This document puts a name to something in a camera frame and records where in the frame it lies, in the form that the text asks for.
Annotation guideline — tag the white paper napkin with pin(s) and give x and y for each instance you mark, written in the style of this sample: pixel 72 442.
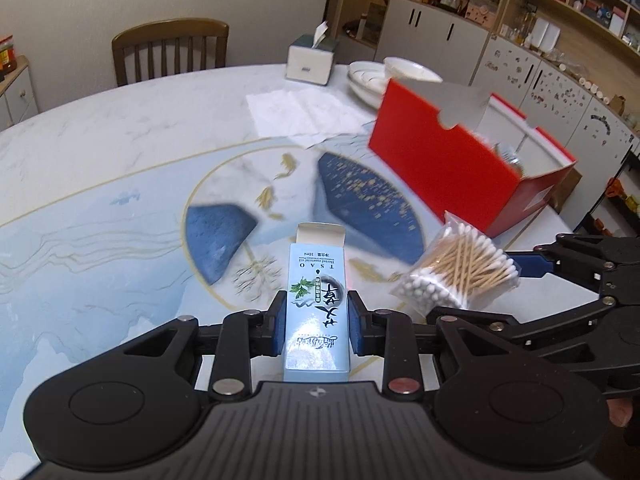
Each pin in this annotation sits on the white paper napkin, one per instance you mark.
pixel 307 117

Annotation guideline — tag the light blue carton box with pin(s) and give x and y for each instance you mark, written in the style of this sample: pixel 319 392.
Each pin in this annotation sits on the light blue carton box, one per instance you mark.
pixel 316 337

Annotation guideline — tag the white storage cabinet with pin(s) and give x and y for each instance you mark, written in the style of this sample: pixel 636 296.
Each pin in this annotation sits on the white storage cabinet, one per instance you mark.
pixel 447 36

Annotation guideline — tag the red white cardboard box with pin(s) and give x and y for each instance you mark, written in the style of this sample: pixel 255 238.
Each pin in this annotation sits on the red white cardboard box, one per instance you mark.
pixel 467 152

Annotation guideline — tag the cotton swab bag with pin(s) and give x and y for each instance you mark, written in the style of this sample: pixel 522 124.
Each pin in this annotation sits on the cotton swab bag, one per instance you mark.
pixel 461 269

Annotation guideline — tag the person right hand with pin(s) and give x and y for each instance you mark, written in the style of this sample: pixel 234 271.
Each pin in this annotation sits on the person right hand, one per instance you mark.
pixel 620 411

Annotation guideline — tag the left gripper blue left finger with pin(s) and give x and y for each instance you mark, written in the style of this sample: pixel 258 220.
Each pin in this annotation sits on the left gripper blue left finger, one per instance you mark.
pixel 241 337

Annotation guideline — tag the red lidded jar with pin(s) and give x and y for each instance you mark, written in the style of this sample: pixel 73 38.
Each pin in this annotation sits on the red lidded jar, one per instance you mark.
pixel 7 55

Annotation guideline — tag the white wooden sideboard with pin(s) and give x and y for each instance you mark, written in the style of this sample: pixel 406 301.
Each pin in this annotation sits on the white wooden sideboard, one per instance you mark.
pixel 17 97

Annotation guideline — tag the white ceramic bowl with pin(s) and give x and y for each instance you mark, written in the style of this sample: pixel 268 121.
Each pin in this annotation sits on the white ceramic bowl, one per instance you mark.
pixel 401 68

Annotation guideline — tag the green white tissue box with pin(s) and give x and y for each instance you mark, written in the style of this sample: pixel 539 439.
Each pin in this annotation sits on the green white tissue box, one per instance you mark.
pixel 311 57

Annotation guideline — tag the brown wooden chair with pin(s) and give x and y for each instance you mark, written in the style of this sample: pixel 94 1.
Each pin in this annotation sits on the brown wooden chair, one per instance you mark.
pixel 169 47

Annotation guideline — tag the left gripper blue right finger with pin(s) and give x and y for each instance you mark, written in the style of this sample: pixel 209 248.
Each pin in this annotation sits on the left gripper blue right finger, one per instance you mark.
pixel 389 335

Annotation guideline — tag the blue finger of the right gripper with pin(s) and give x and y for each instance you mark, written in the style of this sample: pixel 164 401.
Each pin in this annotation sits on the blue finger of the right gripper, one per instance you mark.
pixel 531 264

